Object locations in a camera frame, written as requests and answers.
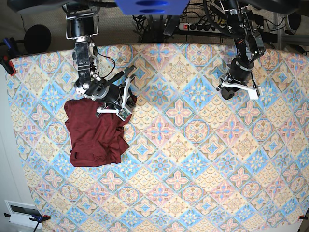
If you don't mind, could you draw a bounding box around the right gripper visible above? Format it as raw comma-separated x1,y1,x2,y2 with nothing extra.
95,84,128,107

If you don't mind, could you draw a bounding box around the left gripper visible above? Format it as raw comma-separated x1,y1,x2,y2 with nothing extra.
221,58,253,100

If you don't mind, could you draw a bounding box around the dark red t-shirt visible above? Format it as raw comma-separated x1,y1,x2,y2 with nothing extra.
64,98,131,167

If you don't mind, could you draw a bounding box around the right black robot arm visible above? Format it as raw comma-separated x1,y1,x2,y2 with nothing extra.
62,0,124,105

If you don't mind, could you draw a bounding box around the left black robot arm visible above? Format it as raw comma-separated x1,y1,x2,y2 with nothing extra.
203,0,265,100

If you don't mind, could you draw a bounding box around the patterned tablecloth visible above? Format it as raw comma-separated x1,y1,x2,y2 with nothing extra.
6,44,309,232

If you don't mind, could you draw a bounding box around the black round stool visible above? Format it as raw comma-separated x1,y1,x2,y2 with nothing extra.
24,24,52,54

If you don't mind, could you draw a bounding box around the black orange table clamp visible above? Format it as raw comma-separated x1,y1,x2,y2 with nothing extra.
0,56,16,76

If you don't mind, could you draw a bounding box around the blue clamp upper left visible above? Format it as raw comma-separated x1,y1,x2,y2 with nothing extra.
3,37,15,51

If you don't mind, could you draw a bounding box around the blue black bar clamp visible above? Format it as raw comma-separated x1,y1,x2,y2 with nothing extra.
3,213,51,229

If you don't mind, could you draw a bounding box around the orange corner clamp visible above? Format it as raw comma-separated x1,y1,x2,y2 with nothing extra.
298,215,309,220

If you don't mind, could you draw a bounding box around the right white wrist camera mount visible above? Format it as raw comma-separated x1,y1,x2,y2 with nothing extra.
92,65,136,121

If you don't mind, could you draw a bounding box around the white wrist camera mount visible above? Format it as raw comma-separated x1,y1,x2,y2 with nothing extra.
92,65,136,121
216,73,263,100

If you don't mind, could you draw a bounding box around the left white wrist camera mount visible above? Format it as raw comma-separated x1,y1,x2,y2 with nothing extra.
216,73,263,100

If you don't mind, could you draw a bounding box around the white power strip red switch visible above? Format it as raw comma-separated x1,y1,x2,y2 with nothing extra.
178,23,215,32

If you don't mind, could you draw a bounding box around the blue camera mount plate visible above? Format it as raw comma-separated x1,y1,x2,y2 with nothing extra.
115,0,189,15

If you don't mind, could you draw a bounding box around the white wall socket box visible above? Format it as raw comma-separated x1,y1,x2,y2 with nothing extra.
5,200,40,229

